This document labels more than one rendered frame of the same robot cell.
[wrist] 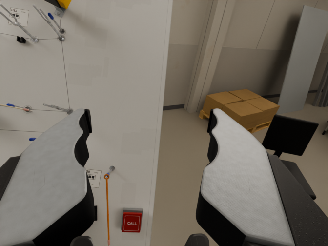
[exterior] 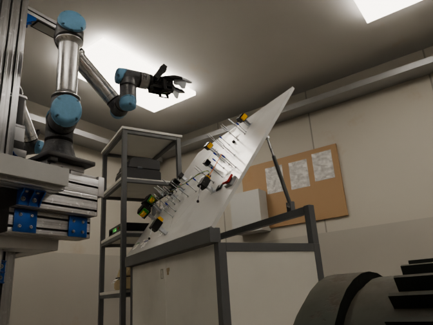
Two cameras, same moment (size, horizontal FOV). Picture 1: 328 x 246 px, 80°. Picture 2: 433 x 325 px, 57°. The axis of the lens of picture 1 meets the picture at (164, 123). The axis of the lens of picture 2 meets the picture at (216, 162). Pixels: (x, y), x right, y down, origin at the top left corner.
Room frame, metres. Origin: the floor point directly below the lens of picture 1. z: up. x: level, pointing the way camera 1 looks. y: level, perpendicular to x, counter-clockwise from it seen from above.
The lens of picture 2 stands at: (-0.45, -1.66, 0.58)
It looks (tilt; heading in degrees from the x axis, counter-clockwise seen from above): 19 degrees up; 67
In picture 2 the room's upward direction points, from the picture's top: 4 degrees counter-clockwise
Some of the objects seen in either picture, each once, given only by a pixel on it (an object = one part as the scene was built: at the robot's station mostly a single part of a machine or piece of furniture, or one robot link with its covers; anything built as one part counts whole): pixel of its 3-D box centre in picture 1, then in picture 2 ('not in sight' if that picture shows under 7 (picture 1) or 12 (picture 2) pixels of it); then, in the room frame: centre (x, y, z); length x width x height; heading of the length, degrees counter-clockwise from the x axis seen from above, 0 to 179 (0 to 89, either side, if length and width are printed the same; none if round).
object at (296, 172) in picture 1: (279, 173); not in sight; (1.38, -1.12, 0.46); 0.59 x 0.59 x 0.93
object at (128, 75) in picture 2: not in sight; (127, 78); (-0.19, -0.03, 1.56); 0.11 x 0.08 x 0.09; 7
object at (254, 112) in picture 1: (239, 111); not in sight; (3.07, -1.23, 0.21); 1.16 x 0.84 x 0.42; 123
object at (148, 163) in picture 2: not in sight; (138, 172); (0.13, 1.39, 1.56); 0.30 x 0.23 x 0.19; 10
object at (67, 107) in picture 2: not in sight; (67, 69); (-0.45, -0.07, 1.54); 0.15 x 0.12 x 0.55; 97
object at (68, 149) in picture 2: not in sight; (58, 151); (-0.47, 0.07, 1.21); 0.15 x 0.15 x 0.10
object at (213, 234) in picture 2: not in sight; (162, 251); (0.10, 0.54, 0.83); 1.18 x 0.05 x 0.06; 99
